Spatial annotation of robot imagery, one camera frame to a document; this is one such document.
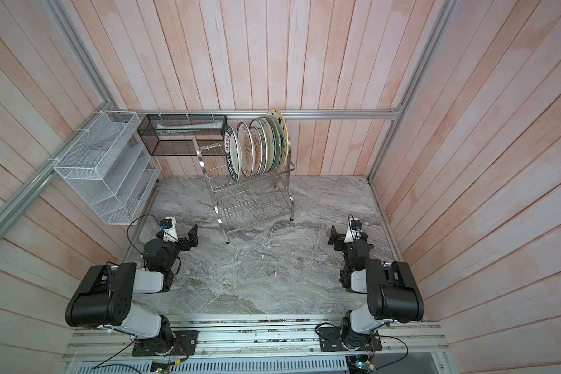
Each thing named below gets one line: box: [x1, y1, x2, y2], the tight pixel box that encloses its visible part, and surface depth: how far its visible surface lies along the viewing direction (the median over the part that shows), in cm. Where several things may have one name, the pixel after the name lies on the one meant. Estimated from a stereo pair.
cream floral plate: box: [258, 117, 275, 174], surface depth 77 cm
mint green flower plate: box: [265, 115, 282, 173], surface depth 76 cm
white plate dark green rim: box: [223, 125, 241, 183], surface depth 87 cm
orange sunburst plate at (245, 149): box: [236, 121, 255, 179], surface depth 84 cm
